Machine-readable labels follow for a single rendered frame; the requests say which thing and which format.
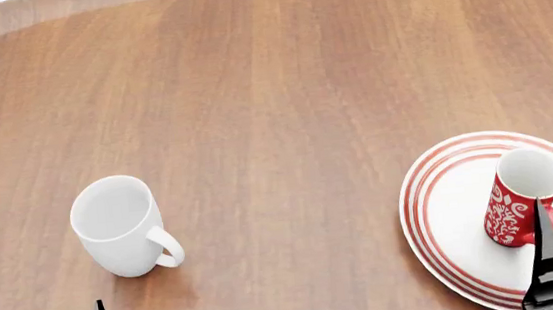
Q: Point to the white ceramic mug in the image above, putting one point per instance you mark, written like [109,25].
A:
[112,222]

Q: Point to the red mug with white pattern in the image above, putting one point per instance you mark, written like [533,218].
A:
[505,214]

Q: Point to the white plate with red rings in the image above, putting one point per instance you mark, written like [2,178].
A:
[452,207]

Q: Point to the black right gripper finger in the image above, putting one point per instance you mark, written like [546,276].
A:
[549,263]

